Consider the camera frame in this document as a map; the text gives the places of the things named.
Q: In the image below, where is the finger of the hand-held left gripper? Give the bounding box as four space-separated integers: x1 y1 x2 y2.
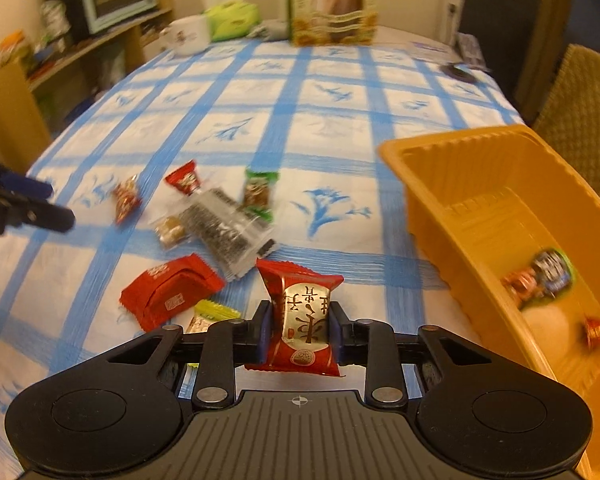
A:
0 180 76 237
0 158 55 202

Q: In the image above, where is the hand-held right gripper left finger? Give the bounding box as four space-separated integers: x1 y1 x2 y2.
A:
105 302 273 409

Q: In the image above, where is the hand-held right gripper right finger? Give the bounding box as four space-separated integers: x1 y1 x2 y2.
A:
328 306 462 409

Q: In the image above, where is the red silver-label snack packet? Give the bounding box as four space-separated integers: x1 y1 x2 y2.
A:
256 258 345 378

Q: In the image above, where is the orange plastic tray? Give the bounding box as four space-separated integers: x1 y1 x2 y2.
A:
378 125 600 480

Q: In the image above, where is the yellow-green snack packet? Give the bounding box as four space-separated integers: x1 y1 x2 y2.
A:
184 298 242 367

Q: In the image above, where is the brown cardboard box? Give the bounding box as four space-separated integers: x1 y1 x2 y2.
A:
0 62 52 162

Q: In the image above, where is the red gold twisted candy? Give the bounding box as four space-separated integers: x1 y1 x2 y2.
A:
112 174 144 226

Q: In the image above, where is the large flat red snack packet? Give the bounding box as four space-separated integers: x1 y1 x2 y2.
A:
118 253 227 334

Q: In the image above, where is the clear black sesame snack packet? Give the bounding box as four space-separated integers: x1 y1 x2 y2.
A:
179 187 280 282

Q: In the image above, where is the clear packet with brown candy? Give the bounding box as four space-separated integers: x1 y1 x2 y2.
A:
154 214 187 250

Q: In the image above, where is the wooden shelf unit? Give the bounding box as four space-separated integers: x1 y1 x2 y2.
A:
25 0 175 133

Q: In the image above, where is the green brown snack packet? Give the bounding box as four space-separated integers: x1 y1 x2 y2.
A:
243 168 280 210

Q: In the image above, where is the small red snack packet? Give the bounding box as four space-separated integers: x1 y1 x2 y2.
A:
164 159 202 195

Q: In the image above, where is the orange brown snack packet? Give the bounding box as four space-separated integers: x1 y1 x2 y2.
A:
500 267 540 312

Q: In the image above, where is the blue checked tablecloth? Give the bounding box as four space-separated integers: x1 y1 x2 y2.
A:
0 25 528 480

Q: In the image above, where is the white mug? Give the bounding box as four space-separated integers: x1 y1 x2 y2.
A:
158 15 213 57

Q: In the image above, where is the green black snack packet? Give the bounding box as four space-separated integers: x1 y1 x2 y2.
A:
530 248 577 302

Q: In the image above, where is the green tissue pack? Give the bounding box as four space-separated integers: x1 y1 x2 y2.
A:
201 0 261 44

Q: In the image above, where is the red gold wrapped candy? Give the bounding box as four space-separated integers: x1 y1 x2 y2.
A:
582 314 600 351

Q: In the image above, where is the grey crumpled wrapper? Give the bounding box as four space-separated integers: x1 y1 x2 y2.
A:
248 18 292 42

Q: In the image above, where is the small black round object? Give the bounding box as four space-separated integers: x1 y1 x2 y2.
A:
439 62 477 82

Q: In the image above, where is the green yellow snack box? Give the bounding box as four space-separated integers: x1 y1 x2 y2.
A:
285 0 381 48

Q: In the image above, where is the woven wicker chair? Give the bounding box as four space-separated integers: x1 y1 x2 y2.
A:
532 43 600 213

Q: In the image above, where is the black chair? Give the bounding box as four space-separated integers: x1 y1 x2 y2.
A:
447 0 544 121

